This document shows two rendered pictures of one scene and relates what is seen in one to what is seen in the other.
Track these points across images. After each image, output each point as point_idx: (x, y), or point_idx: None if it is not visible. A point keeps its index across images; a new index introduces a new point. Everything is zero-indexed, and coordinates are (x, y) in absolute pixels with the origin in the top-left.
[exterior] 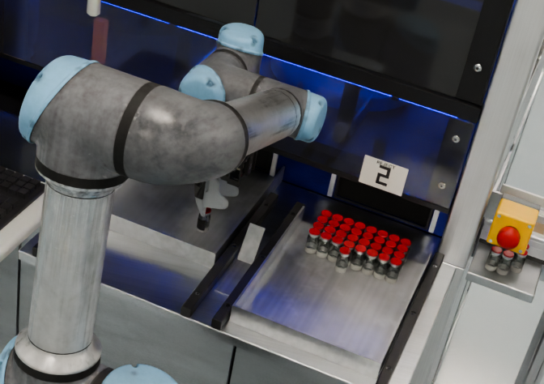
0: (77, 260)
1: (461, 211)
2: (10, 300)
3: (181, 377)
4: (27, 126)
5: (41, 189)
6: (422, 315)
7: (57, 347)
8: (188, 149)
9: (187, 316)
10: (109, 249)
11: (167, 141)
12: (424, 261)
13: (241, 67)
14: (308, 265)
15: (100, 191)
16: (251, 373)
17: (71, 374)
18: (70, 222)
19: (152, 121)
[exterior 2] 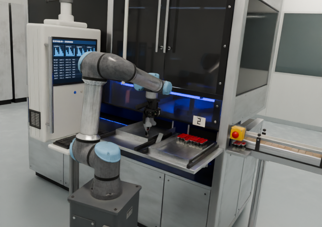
0: (90, 104)
1: (221, 129)
2: None
3: (149, 199)
4: (79, 66)
5: None
6: (208, 156)
7: (85, 132)
8: (115, 64)
9: (135, 150)
10: (120, 139)
11: (109, 62)
12: None
13: None
14: (176, 145)
15: (96, 82)
16: (168, 195)
17: (88, 140)
18: (88, 92)
19: (106, 57)
